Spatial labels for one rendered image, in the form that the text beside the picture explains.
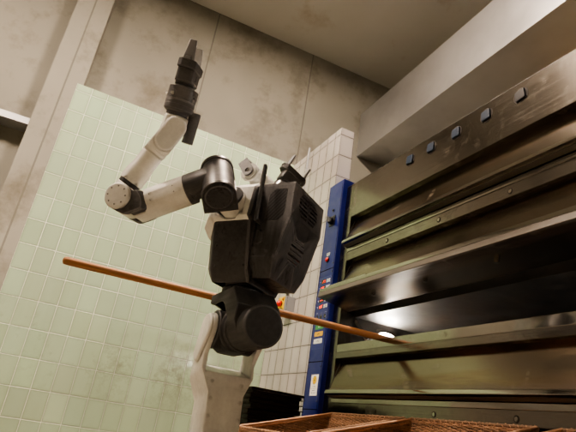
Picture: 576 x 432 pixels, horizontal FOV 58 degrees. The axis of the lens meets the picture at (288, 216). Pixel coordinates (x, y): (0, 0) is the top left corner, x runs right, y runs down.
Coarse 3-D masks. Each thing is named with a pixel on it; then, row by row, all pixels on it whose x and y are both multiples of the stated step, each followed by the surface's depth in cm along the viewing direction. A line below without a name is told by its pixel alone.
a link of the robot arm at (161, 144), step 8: (168, 120) 148; (176, 120) 149; (160, 128) 148; (168, 128) 148; (176, 128) 149; (184, 128) 150; (160, 136) 148; (168, 136) 149; (176, 136) 149; (152, 144) 148; (160, 144) 148; (168, 144) 149; (176, 144) 150; (152, 152) 150; (160, 152) 149; (168, 152) 150; (160, 160) 153
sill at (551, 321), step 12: (492, 324) 176; (504, 324) 172; (516, 324) 168; (528, 324) 164; (540, 324) 160; (552, 324) 156; (564, 324) 152; (396, 336) 221; (408, 336) 214; (420, 336) 207; (432, 336) 201; (444, 336) 195; (456, 336) 190; (468, 336) 185; (348, 348) 251; (360, 348) 242
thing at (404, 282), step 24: (504, 240) 163; (528, 240) 159; (552, 240) 156; (408, 264) 204; (432, 264) 193; (456, 264) 187; (480, 264) 182; (504, 264) 177; (528, 264) 172; (336, 288) 249; (360, 288) 236; (384, 288) 227; (408, 288) 219; (432, 288) 212
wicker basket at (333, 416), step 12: (276, 420) 229; (288, 420) 231; (300, 420) 234; (312, 420) 237; (324, 420) 239; (336, 420) 236; (348, 420) 227; (360, 420) 220; (372, 420) 212; (384, 420) 192
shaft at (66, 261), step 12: (72, 264) 186; (84, 264) 188; (96, 264) 190; (120, 276) 193; (132, 276) 194; (144, 276) 196; (168, 288) 199; (180, 288) 201; (192, 288) 203; (288, 312) 218; (312, 324) 223; (324, 324) 224; (336, 324) 227; (372, 336) 233; (384, 336) 236
